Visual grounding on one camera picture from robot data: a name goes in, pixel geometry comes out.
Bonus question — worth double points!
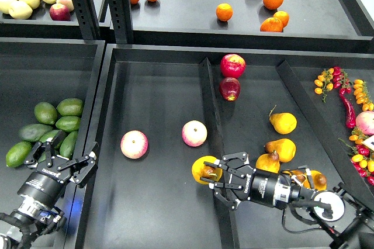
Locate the pink apple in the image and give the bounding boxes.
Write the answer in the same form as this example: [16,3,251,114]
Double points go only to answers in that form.
[120,130,148,160]
[182,120,207,147]

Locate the yellow pear under gripper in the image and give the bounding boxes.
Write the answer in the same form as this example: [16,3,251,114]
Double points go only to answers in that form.
[255,150,281,173]

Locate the pink apple left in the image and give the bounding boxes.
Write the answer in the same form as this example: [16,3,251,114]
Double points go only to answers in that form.
[120,130,148,160]

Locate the orange cherry tomato vine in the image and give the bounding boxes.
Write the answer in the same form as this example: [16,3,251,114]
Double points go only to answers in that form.
[353,79,373,112]
[314,68,334,103]

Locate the green avocado by tray edge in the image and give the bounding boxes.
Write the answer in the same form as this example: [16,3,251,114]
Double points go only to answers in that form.
[60,131,78,159]

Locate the pink apple right edge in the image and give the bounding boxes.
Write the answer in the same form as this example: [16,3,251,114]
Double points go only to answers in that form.
[356,111,374,136]

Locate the black middle tray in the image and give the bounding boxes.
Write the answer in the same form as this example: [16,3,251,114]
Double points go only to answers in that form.
[84,45,373,248]

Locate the bright red apple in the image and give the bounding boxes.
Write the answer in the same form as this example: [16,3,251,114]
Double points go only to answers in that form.
[220,54,246,79]

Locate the green avocado top left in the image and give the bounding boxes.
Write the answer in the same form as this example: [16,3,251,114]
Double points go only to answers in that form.
[34,102,58,125]

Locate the orange cherry tomato vine left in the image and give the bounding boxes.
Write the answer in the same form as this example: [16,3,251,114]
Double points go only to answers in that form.
[314,68,334,103]

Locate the dark green avocado left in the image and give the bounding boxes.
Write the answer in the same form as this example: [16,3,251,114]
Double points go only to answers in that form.
[19,123,53,142]

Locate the black perforated post left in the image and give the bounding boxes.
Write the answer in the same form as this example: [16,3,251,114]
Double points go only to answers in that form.
[72,0,101,40]

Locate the mixed cherry tomato bunch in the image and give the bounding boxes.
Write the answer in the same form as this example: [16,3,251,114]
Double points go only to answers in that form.
[339,127,373,186]

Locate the orange centre shelf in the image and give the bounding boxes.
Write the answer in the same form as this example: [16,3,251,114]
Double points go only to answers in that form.
[216,3,233,22]

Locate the dark red apple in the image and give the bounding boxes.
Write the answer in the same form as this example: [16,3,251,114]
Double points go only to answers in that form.
[219,77,241,102]

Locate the red chili pepper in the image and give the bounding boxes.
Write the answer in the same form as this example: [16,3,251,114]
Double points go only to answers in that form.
[339,88,356,129]

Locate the black upper left tray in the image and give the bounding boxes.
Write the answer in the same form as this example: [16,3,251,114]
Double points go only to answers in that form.
[1,0,108,39]

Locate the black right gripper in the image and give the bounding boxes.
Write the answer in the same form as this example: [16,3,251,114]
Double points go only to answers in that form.
[200,152,292,210]

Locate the white label card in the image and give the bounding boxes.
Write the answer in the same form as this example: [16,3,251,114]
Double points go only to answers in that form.
[362,135,374,151]

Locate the pink apple centre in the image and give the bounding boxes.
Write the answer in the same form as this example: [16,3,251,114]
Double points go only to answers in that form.
[182,120,207,147]

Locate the pale yellow apple front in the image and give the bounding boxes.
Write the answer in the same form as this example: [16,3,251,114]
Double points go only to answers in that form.
[8,1,33,20]

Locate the green avocado centre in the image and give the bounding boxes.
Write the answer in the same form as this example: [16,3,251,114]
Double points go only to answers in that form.
[39,130,67,150]

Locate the green avocado far left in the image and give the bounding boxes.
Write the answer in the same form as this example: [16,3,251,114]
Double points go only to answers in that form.
[6,141,32,168]

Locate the red cherry tomato vine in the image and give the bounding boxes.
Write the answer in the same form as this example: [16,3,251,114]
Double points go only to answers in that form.
[333,66,352,95]

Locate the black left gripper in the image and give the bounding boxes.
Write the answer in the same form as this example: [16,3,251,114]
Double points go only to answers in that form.
[17,130,99,207]

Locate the black right tray divider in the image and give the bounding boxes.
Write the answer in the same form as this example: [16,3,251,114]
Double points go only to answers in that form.
[276,61,373,207]

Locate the yellow pear with stem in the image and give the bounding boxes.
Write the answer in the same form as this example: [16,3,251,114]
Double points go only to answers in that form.
[268,105,297,135]

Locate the orange cherry tomato vine right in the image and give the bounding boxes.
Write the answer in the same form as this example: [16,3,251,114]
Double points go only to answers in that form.
[353,79,373,112]

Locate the red apple on shelf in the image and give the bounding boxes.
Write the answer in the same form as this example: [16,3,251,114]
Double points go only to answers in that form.
[49,3,71,21]

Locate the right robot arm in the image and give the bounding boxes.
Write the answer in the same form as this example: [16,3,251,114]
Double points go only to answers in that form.
[192,152,373,248]

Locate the orange front right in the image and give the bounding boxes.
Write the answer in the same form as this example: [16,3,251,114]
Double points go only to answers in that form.
[260,17,283,32]

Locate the yellow pear lying brown tip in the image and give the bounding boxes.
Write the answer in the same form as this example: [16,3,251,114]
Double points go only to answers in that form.
[282,170,309,187]

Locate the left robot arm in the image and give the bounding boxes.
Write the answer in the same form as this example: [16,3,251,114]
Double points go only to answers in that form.
[1,130,99,248]

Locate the green avocado top right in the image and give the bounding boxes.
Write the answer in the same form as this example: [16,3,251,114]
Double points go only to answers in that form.
[57,98,84,117]

